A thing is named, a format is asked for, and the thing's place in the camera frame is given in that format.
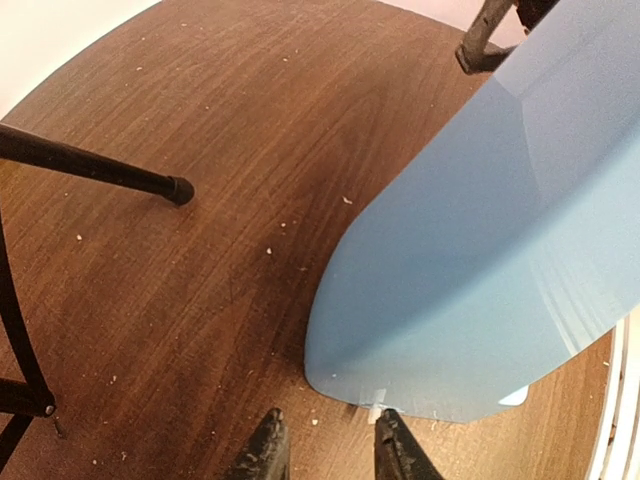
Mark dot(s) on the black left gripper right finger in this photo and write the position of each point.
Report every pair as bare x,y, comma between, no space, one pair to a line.
397,454

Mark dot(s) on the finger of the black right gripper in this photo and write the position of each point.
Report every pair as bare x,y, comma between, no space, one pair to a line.
474,54

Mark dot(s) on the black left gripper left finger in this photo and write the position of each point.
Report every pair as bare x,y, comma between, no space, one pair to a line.
266,453

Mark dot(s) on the blue metronome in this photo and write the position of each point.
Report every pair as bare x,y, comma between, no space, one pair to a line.
507,246

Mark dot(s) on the black folding music stand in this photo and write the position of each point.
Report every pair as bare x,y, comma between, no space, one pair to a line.
32,398

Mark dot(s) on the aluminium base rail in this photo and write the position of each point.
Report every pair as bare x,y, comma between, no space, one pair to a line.
616,449

